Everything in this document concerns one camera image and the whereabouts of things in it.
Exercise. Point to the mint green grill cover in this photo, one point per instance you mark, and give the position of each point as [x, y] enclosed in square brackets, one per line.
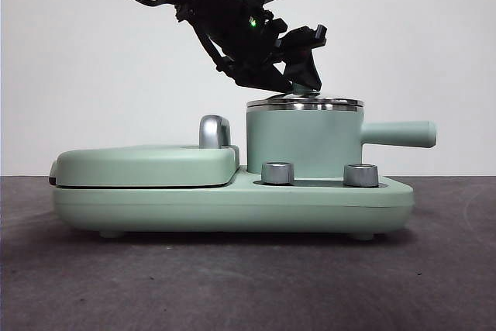
[135, 164]

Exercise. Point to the mint green breakfast maker base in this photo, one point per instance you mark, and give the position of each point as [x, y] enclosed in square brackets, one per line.
[232, 207]

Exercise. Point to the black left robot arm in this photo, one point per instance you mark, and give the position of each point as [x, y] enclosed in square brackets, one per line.
[221, 17]

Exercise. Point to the glass pot lid green knob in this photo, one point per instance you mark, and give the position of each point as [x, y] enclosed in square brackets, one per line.
[341, 102]

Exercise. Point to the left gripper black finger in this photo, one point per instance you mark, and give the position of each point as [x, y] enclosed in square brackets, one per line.
[306, 71]
[265, 78]

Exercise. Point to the silver control knob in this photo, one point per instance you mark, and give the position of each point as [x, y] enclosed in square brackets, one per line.
[278, 174]
[361, 176]

